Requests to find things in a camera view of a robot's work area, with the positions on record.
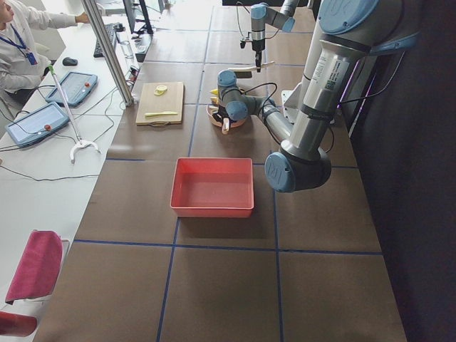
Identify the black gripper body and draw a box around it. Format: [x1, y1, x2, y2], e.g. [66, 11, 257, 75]
[251, 31, 266, 53]
[215, 105, 234, 123]

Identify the beige plastic dustpan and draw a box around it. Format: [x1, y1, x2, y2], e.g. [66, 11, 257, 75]
[206, 105, 247, 135]

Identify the wooden hand brush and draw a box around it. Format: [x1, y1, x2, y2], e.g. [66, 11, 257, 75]
[229, 61, 275, 78]

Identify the yellow toy lemon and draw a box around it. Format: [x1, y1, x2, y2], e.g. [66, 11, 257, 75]
[210, 96, 219, 105]

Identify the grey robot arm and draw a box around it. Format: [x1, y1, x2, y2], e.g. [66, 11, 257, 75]
[250, 0, 299, 73]
[217, 1, 423, 192]

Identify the pink plastic bin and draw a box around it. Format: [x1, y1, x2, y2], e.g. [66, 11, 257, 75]
[170, 157, 254, 218]

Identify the bamboo cutting board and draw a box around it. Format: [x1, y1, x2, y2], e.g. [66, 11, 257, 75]
[135, 82, 185, 126]

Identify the yellow-green plastic knife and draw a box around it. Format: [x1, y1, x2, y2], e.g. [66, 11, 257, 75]
[144, 110, 178, 118]

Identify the black computer monitor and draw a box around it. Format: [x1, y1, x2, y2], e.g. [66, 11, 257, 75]
[123, 0, 153, 36]

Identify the black keyboard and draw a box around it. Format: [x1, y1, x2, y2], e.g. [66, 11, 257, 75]
[93, 22, 121, 58]

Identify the white reacher grabber tool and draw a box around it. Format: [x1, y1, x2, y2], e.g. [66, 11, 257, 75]
[48, 64, 100, 164]

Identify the far blue teach pendant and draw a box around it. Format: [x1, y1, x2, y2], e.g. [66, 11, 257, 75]
[59, 71, 98, 108]

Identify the blue teach pendant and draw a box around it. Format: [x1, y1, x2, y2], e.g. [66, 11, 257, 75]
[59, 71, 98, 108]
[5, 102, 70, 148]

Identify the black computer mouse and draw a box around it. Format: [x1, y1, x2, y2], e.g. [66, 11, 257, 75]
[62, 57, 78, 66]

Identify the near blue teach pendant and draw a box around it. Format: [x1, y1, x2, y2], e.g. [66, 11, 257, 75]
[5, 102, 70, 148]

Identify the seated person white shirt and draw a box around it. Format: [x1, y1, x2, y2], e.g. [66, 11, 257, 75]
[1, 1, 89, 105]

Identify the magenta cloth on stand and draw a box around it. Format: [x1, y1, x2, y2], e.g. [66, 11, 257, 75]
[5, 230, 63, 305]

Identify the red chair seat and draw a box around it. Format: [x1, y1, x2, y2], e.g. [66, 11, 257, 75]
[1, 311, 38, 337]

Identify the white pillar mount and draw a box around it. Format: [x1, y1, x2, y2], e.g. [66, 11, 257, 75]
[280, 21, 338, 125]

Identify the aluminium frame post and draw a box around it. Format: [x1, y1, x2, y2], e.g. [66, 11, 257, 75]
[81, 0, 134, 107]

